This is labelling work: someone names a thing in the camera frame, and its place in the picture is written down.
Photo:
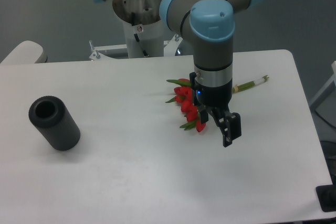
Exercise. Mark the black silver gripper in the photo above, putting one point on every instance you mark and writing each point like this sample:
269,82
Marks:
213,88

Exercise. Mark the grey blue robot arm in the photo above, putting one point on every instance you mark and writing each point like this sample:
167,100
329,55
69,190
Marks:
208,26

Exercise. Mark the red tulip flower bunch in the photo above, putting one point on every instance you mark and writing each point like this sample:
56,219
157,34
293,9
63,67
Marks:
183,97

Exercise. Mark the white furniture at right edge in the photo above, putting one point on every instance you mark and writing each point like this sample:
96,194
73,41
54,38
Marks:
324,91

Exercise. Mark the black device at table edge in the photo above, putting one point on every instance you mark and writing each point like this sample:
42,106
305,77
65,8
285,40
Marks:
326,197

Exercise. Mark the black cylindrical vase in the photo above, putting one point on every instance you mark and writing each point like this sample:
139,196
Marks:
52,119

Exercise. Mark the beige chair back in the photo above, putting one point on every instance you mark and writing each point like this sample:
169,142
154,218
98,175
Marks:
27,52

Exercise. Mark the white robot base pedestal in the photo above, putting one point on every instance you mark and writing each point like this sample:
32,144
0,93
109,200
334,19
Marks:
143,31

